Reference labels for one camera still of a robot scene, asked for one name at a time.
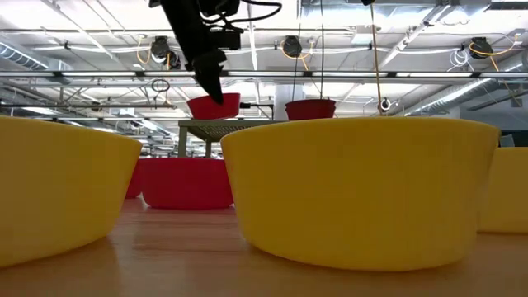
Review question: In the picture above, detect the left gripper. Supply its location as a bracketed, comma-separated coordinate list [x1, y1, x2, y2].
[159, 0, 228, 105]

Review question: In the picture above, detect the red plastic bowl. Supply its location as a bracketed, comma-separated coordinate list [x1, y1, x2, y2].
[186, 92, 242, 121]
[139, 158, 235, 210]
[125, 159, 144, 200]

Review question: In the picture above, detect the red bowl with floral interior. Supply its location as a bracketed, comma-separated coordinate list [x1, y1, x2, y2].
[285, 98, 337, 122]

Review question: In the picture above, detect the yellow plastic bowl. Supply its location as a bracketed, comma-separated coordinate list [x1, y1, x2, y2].
[0, 115, 144, 269]
[477, 147, 528, 234]
[219, 116, 502, 272]

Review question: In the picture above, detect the pale green perforated metal shelf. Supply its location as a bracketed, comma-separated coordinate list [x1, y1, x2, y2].
[177, 118, 290, 159]

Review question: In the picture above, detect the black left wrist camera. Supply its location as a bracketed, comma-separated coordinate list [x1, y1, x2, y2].
[220, 29, 243, 51]

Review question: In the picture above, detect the black ceiling cable reel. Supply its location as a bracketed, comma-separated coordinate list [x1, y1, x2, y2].
[469, 36, 494, 60]
[281, 35, 304, 59]
[149, 35, 182, 69]

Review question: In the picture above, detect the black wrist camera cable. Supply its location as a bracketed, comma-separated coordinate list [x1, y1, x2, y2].
[224, 0, 284, 34]

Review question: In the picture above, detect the black hanging cable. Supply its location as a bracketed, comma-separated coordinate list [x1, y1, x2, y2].
[319, 0, 326, 101]

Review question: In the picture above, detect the yellow hanging cable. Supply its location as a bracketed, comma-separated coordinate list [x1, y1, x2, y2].
[368, 2, 384, 117]

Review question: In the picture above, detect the silver ventilation duct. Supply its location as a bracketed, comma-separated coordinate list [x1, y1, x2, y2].
[0, 40, 53, 72]
[402, 76, 528, 117]

